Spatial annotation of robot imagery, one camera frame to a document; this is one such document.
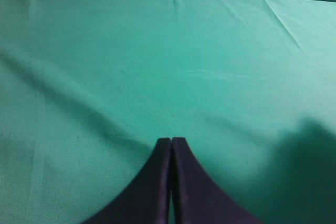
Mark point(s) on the green cloth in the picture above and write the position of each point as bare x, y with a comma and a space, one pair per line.
88, 86

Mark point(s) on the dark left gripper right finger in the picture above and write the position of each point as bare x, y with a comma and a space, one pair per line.
196, 197

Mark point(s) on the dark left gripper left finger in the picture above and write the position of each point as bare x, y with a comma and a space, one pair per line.
146, 199

